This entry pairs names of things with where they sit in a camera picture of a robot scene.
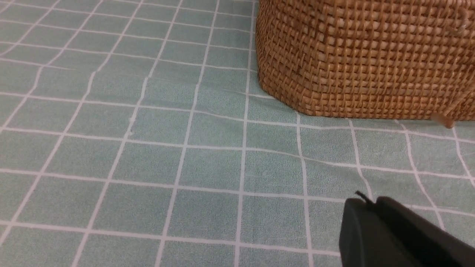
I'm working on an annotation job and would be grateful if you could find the woven rattan basket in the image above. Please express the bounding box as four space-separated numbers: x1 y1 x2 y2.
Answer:
255 0 475 128

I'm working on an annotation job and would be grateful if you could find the green checkered tablecloth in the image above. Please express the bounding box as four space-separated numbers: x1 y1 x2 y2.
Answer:
0 0 474 267

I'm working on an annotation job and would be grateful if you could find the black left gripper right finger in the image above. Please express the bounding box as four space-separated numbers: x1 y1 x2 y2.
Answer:
374 197 475 267

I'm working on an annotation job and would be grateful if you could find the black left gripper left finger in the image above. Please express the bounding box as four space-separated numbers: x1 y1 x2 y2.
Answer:
339 191 422 267

